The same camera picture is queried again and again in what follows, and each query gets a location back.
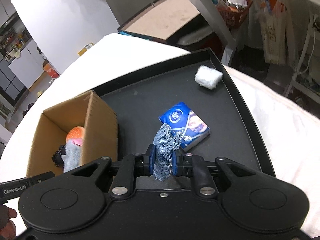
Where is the grey pink plush mouse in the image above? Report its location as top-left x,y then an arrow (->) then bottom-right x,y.
62,139 -> 83,173

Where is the orange burger plush toy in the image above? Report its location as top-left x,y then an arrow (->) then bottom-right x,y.
66,126 -> 85,142

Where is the grey metal desk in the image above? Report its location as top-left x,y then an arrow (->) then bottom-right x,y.
167,0 -> 320,66

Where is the blue denim fabric piece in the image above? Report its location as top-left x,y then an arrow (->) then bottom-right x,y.
153,124 -> 182,181

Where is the brown framed board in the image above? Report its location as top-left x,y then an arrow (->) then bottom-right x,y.
118,0 -> 200,42

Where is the brown cardboard box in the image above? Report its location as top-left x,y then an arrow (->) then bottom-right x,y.
26,90 -> 118,177

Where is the orange cardboard box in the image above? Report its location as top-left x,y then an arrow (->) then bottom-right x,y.
43,63 -> 60,79

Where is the black dotted fabric pouch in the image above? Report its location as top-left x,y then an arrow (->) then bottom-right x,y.
52,145 -> 66,167

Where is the blue tissue packet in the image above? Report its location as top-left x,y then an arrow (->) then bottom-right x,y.
159,101 -> 210,152

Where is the white cabinet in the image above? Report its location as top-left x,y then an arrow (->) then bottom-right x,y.
9,39 -> 44,89

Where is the white crumpled plastic wad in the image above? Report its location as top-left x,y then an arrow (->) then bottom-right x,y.
195,65 -> 223,90

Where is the person's left hand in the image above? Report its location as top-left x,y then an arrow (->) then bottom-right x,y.
1,204 -> 17,239

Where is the white tote bag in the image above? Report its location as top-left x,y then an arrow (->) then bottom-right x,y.
257,0 -> 296,68

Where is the black shallow tray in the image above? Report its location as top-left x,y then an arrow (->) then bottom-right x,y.
94,49 -> 275,176

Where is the red plastic basket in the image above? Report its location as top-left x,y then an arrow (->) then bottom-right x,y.
217,0 -> 253,29

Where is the yellow cardboard box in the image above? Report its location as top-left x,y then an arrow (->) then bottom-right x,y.
78,42 -> 94,56

